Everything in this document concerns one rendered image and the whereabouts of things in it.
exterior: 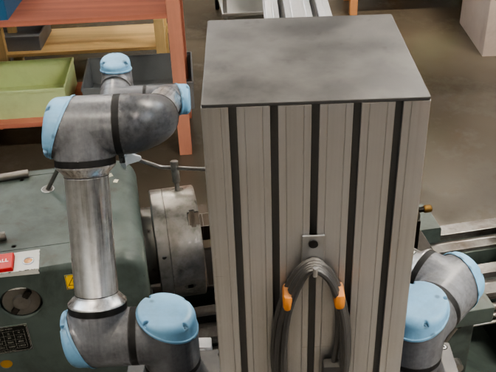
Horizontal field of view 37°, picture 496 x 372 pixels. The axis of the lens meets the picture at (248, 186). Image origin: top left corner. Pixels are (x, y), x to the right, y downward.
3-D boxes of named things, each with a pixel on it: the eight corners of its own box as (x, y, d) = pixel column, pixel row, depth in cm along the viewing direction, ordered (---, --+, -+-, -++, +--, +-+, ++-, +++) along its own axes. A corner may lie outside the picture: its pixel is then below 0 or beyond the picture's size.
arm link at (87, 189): (137, 376, 146) (116, 94, 136) (60, 380, 145) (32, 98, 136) (144, 351, 158) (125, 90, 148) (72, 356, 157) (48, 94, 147)
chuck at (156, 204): (165, 319, 206) (151, 213, 195) (158, 270, 235) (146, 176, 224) (178, 317, 206) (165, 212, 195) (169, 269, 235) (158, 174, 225)
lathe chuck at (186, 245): (178, 317, 206) (165, 212, 195) (169, 269, 235) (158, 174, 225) (210, 313, 207) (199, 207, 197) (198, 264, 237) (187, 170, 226)
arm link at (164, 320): (201, 376, 149) (195, 327, 142) (133, 380, 149) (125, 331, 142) (201, 333, 159) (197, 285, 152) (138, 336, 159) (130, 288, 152)
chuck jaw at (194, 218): (189, 243, 212) (189, 228, 202) (187, 228, 214) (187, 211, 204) (228, 238, 214) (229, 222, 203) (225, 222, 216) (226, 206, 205)
